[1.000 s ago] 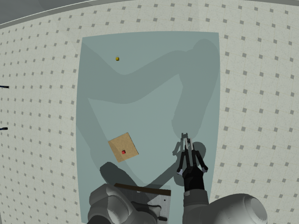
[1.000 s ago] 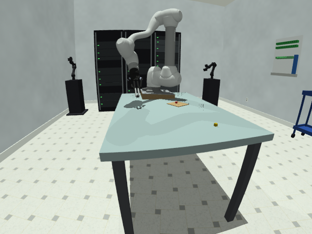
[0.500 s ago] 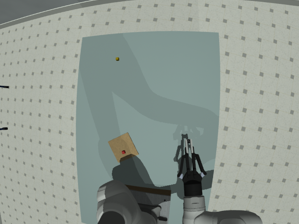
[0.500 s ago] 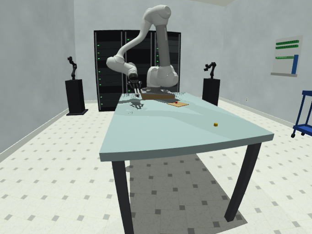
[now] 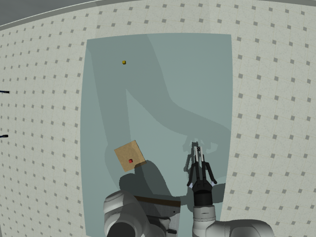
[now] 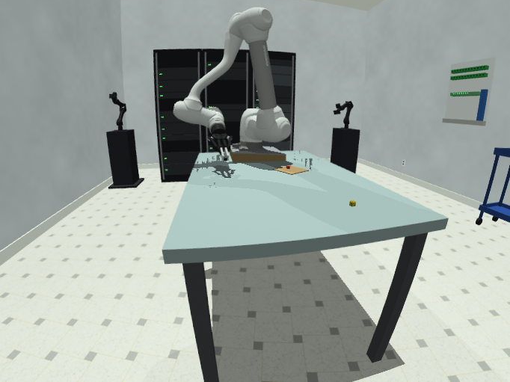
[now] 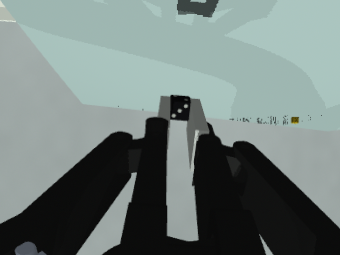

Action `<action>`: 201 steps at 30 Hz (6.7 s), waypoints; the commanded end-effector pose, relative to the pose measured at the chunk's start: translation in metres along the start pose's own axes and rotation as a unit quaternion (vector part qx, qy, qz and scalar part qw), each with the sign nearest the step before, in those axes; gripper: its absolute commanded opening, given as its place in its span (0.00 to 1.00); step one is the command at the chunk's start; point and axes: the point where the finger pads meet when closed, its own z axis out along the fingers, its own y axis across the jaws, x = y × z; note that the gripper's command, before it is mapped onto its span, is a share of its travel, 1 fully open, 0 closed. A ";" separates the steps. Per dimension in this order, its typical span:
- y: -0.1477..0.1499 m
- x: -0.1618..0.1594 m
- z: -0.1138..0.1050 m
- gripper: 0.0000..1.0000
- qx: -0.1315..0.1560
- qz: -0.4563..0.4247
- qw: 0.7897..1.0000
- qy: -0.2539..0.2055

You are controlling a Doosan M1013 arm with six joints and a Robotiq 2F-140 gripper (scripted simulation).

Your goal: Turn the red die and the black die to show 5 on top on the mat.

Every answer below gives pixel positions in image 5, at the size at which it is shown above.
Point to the tan mat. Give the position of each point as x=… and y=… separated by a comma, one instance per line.
x=127, y=152

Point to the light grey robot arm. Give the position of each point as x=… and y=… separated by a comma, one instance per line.
x=124, y=217

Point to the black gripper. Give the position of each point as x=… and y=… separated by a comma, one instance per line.
x=202, y=189

